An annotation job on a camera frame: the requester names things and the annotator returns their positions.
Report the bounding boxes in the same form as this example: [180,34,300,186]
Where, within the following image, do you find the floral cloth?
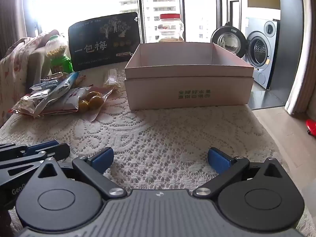
[0,30,61,126]

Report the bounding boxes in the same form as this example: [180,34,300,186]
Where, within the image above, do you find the green candy dispenser bottle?
[45,35,73,74]

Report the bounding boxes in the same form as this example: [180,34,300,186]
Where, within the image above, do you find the brown curtain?
[0,0,29,57]

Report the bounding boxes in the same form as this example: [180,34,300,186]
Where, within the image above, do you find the pink cardboard box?
[124,42,255,111]

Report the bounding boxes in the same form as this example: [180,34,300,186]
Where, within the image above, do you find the red object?
[306,119,316,137]

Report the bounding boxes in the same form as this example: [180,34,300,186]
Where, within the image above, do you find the large black snack bag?
[68,12,139,68]

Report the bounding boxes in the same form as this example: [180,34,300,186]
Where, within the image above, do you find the clear jar with red lid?
[158,13,185,42]

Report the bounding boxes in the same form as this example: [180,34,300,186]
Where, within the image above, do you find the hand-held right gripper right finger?
[193,147,284,199]

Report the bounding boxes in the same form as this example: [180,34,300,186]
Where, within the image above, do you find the blue white snack packet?
[35,71,80,118]

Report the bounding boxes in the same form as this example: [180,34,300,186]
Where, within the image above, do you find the clear yellow plum packet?
[77,86,114,122]

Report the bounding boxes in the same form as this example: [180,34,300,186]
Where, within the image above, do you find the beige chair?
[27,51,51,78]

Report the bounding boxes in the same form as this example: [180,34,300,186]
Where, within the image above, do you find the clear packet of yellow snack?
[103,67,122,90]

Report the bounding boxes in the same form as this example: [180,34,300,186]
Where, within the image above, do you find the white red rice cracker packet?
[41,87,83,116]

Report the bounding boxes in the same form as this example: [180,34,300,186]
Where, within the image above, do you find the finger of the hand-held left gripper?
[0,140,60,158]
[0,143,71,187]

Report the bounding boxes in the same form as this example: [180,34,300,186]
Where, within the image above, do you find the grey framed door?
[226,0,244,34]

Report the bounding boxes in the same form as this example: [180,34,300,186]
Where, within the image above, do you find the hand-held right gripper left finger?
[31,147,127,200]

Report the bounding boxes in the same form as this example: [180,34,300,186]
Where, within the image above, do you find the grey washing machine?
[242,17,281,90]

